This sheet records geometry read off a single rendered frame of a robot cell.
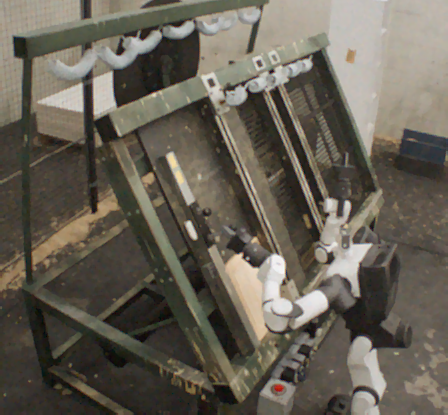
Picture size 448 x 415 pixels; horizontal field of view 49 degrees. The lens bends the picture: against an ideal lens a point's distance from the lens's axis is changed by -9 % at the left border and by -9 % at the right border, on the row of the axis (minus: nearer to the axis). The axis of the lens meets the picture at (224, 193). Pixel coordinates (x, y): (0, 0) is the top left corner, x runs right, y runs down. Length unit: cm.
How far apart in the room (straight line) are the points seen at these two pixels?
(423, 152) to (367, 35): 161
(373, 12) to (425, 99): 197
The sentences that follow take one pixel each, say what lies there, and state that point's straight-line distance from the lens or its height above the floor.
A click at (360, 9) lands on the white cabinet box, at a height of 191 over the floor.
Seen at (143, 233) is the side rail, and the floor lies 151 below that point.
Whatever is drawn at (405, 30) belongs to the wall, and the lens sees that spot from 724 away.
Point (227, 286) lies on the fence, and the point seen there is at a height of 119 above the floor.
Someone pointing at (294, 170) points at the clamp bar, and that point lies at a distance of 286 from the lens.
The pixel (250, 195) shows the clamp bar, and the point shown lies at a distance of 247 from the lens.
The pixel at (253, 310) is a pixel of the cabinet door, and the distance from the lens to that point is 246.
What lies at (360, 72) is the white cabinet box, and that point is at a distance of 599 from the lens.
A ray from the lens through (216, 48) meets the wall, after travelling 815.
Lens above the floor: 261
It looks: 28 degrees down
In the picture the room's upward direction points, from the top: 3 degrees clockwise
